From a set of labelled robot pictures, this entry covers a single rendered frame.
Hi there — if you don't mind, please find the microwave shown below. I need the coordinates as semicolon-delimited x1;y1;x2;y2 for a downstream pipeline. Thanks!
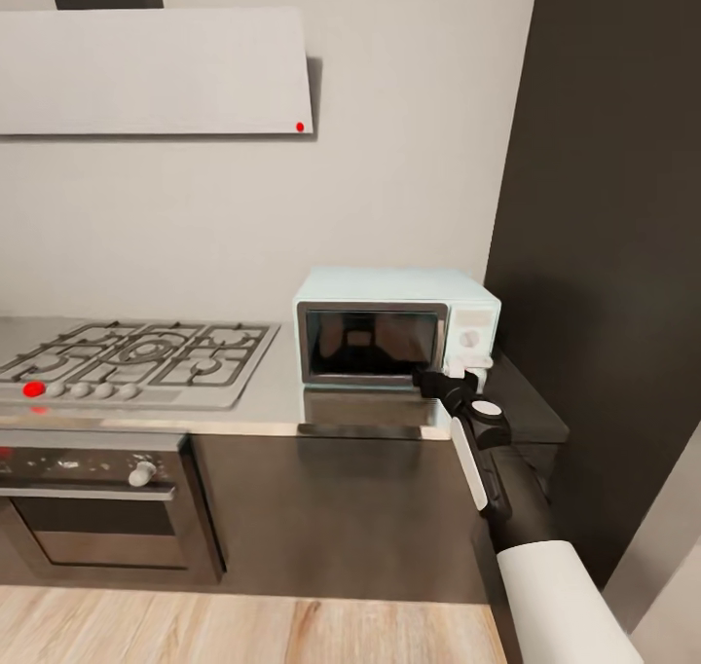
293;266;504;395

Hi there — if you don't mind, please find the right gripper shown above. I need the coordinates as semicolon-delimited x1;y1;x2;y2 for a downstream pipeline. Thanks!
412;367;478;405

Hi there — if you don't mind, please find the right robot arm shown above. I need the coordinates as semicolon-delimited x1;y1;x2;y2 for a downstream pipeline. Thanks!
412;353;645;664

